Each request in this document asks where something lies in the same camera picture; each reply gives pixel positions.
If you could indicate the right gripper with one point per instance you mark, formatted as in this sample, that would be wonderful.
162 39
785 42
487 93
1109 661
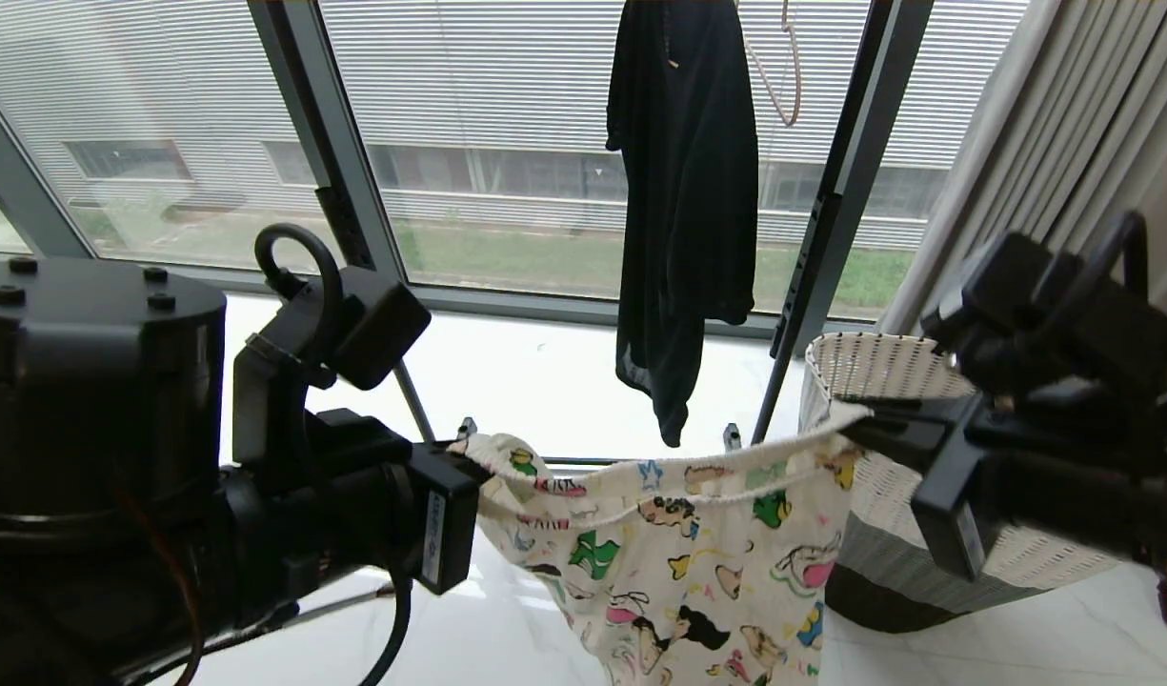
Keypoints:
1040 486

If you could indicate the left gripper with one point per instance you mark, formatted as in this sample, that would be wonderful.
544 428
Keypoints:
373 505

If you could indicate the cream printed garment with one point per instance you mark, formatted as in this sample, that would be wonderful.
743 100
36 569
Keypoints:
697 572

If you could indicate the black T-shirt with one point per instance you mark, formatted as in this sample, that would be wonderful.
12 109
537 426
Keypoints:
688 191

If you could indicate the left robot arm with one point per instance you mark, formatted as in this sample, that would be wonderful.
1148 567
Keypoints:
97 400

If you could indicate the white laundry basket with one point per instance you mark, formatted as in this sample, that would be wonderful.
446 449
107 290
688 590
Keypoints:
888 553

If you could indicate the black clothes rack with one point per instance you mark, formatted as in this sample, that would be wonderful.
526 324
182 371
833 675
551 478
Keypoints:
812 267

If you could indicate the beige curtain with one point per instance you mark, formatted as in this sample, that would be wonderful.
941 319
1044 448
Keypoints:
1021 143

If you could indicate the window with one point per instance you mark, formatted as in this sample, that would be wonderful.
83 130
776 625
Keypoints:
354 143

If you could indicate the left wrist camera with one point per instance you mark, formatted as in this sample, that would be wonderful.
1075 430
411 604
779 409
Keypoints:
383 324

